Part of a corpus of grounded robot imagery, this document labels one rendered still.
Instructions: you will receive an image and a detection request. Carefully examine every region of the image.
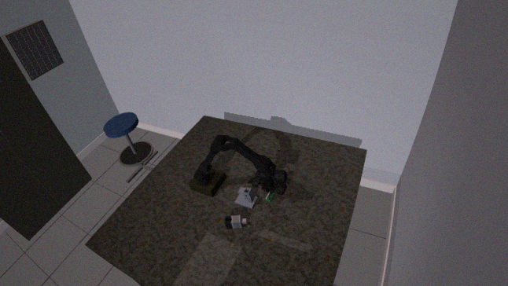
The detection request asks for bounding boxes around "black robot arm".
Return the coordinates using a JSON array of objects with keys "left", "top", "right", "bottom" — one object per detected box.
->
[{"left": 193, "top": 135, "right": 287, "bottom": 187}]

